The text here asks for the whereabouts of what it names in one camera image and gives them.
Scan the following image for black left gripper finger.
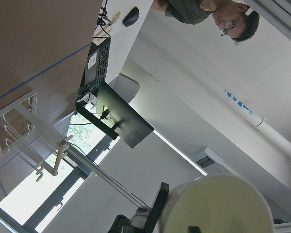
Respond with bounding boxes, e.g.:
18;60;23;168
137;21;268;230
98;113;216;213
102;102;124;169
188;226;200;233

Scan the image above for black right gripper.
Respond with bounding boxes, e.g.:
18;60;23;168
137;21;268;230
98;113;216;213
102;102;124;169
108;182;169;233

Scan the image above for white plastic cup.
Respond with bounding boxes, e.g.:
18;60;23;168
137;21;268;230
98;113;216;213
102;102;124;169
159;174;275;233

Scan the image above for black computer monitor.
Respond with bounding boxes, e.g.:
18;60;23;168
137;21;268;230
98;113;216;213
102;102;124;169
75;81;154;148

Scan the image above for grey office chair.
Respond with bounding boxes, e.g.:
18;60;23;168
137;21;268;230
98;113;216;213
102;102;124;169
109;73;140;103

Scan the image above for black label printer box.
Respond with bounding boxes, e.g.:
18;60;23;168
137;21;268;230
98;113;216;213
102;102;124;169
78;42;100;96

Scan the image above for black keyboard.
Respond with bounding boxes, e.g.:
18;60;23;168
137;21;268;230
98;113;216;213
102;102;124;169
95;38;111;88

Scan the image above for black computer mouse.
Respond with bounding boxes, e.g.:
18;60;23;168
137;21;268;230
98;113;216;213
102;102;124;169
122;7;140;27

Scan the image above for person in green shirt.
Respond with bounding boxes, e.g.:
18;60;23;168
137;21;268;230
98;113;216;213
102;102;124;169
153;0;260;47

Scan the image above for white wire cup rack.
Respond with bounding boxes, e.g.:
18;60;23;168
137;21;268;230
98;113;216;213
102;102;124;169
0;90;73;180

